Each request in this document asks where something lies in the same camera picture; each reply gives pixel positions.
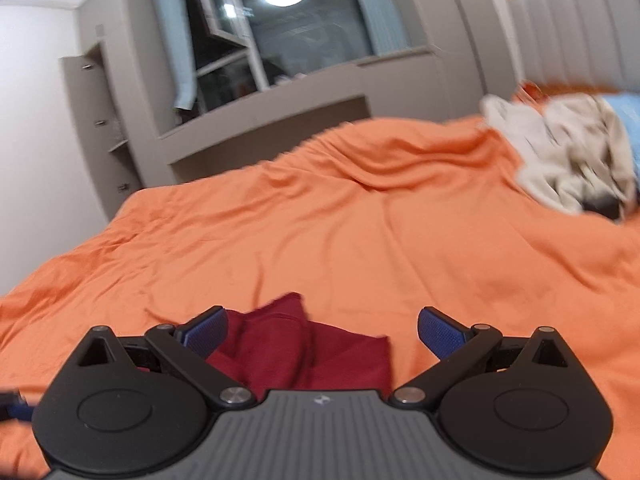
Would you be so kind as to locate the beige crumpled garment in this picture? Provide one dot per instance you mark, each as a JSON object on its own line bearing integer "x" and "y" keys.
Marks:
{"x": 585, "y": 160}

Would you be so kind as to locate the off-white crumpled garment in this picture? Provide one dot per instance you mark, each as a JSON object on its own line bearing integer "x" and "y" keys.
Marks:
{"x": 510, "y": 120}

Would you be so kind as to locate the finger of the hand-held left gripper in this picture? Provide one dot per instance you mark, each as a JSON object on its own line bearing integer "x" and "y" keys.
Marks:
{"x": 12, "y": 406}

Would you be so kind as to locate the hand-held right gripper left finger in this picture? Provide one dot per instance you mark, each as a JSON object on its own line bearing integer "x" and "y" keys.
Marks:
{"x": 206, "y": 332}

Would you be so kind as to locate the grey padded headboard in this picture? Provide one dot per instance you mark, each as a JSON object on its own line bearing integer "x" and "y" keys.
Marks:
{"x": 570, "y": 20}

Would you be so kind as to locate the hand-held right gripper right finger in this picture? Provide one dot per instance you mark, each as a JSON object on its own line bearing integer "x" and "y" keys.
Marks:
{"x": 440, "y": 332}

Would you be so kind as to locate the small black item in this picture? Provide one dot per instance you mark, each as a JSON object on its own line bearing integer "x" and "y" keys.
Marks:
{"x": 602, "y": 206}

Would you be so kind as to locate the light blue curtain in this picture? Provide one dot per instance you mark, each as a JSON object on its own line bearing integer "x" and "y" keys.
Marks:
{"x": 172, "y": 35}
{"x": 380, "y": 5}

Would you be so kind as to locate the dark red t-shirt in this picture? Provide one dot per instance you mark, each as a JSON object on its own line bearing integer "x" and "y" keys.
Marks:
{"x": 325, "y": 360}

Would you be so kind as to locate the grey built-in window cabinet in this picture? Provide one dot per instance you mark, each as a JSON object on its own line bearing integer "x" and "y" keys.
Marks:
{"x": 280, "y": 115}

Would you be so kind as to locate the light blue cloth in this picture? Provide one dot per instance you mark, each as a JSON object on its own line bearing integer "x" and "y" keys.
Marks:
{"x": 627, "y": 125}

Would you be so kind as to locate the orange pillow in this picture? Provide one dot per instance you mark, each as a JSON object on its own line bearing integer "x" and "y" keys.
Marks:
{"x": 540, "y": 91}

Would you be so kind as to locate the glass window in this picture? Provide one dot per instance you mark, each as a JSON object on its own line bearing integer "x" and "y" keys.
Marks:
{"x": 300, "y": 25}

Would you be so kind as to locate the orange blanket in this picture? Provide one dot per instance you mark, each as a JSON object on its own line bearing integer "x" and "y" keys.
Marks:
{"x": 350, "y": 230}

